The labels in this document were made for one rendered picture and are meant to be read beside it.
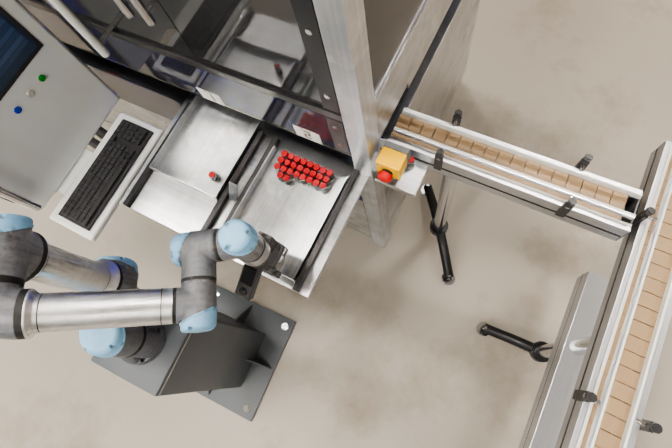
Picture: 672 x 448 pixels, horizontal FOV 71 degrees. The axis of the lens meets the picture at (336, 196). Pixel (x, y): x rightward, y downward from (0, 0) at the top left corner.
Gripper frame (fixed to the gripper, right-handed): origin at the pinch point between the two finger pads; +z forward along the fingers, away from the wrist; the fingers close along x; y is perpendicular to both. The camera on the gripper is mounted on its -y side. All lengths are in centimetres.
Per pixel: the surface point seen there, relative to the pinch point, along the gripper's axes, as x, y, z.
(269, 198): 13.7, 20.2, 3.6
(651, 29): -90, 202, 92
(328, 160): 2.7, 38.9, 3.9
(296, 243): -0.7, 11.2, 3.6
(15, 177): 89, -9, -6
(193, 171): 41.4, 18.2, 3.6
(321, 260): -9.7, 9.9, 3.9
